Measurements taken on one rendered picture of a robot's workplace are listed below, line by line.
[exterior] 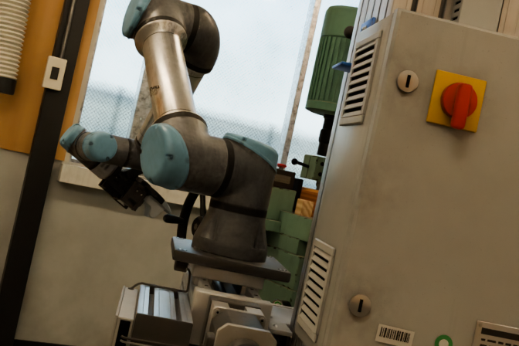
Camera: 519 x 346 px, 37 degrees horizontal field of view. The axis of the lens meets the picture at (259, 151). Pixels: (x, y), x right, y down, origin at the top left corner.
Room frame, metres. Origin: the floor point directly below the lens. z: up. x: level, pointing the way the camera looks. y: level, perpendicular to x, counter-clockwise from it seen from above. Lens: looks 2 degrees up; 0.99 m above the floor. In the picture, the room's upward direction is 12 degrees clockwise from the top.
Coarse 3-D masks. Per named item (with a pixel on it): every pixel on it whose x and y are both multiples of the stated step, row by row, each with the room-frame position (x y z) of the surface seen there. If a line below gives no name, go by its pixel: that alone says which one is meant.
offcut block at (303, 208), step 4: (300, 200) 2.07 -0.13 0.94; (304, 200) 2.05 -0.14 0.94; (300, 204) 2.06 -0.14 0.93; (304, 204) 2.05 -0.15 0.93; (308, 204) 2.06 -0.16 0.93; (312, 204) 2.06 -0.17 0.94; (296, 208) 2.08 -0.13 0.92; (300, 208) 2.06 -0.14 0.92; (304, 208) 2.05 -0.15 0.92; (308, 208) 2.06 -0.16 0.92; (312, 208) 2.06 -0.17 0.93; (296, 212) 2.08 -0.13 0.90; (300, 212) 2.05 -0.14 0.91; (304, 212) 2.06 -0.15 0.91; (308, 212) 2.06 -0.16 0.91; (308, 216) 2.06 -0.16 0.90
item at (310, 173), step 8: (304, 160) 2.27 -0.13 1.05; (312, 160) 2.23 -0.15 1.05; (320, 160) 2.22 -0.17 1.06; (304, 168) 2.26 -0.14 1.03; (312, 168) 2.23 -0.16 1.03; (320, 168) 2.22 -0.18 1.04; (304, 176) 2.25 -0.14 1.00; (312, 176) 2.22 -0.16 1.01; (320, 176) 2.23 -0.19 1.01; (320, 184) 2.26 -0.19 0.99
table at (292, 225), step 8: (280, 216) 2.11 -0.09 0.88; (288, 216) 2.08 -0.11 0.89; (296, 216) 2.05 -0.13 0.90; (304, 216) 2.04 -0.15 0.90; (272, 224) 2.08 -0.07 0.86; (280, 224) 2.10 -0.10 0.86; (288, 224) 2.07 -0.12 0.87; (296, 224) 2.04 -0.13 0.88; (304, 224) 2.01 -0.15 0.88; (280, 232) 2.10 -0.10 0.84; (288, 232) 2.06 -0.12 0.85; (296, 232) 2.03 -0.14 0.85; (304, 232) 2.00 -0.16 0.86; (304, 240) 1.99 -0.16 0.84
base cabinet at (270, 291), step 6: (264, 282) 2.12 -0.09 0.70; (270, 282) 2.09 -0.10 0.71; (264, 288) 2.11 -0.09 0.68; (270, 288) 2.09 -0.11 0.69; (276, 288) 2.06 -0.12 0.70; (282, 288) 2.04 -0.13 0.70; (288, 288) 2.03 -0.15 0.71; (264, 294) 2.11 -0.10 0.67; (270, 294) 2.08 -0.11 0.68; (276, 294) 2.06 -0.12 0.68; (282, 294) 2.04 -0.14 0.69; (288, 294) 2.01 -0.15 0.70; (294, 294) 2.00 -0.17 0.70; (270, 300) 2.08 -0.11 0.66; (288, 300) 2.01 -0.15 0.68; (294, 300) 2.00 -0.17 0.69
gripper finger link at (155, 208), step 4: (148, 196) 2.11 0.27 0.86; (148, 200) 2.11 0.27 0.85; (152, 200) 2.12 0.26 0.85; (156, 200) 2.12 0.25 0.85; (148, 204) 2.11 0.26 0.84; (152, 204) 2.12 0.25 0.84; (156, 204) 2.12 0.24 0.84; (160, 204) 2.13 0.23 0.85; (164, 204) 2.13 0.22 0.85; (152, 208) 2.12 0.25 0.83; (156, 208) 2.12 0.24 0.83; (160, 208) 2.13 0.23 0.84; (164, 208) 2.13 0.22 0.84; (168, 208) 2.14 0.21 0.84; (152, 212) 2.12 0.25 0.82; (156, 212) 2.13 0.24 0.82; (160, 212) 2.13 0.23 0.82; (168, 212) 2.16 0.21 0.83; (152, 216) 2.12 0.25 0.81
